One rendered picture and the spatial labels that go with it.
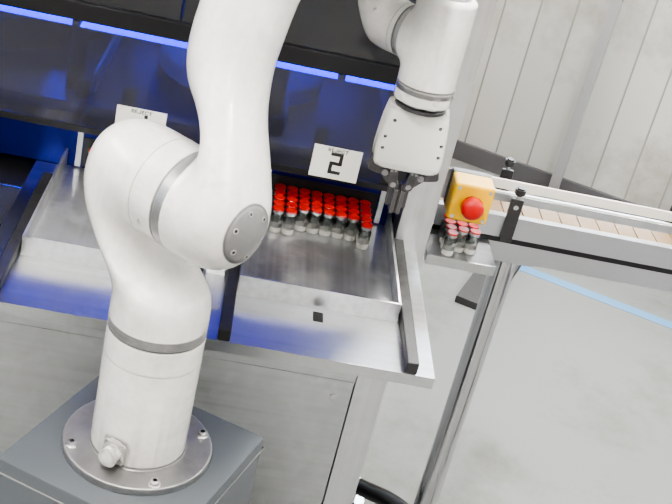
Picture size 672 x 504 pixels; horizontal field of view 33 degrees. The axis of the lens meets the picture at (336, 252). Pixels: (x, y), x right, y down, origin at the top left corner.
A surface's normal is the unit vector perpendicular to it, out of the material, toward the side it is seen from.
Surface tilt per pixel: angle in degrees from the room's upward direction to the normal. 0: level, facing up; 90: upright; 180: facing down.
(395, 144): 92
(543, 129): 90
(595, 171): 90
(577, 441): 0
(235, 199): 64
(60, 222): 0
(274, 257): 0
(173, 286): 25
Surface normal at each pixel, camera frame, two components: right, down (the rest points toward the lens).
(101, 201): -0.54, 0.36
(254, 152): 0.86, -0.02
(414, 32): -0.76, 0.11
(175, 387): 0.56, 0.50
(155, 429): 0.32, 0.51
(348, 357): 0.22, -0.86
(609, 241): 0.01, 0.47
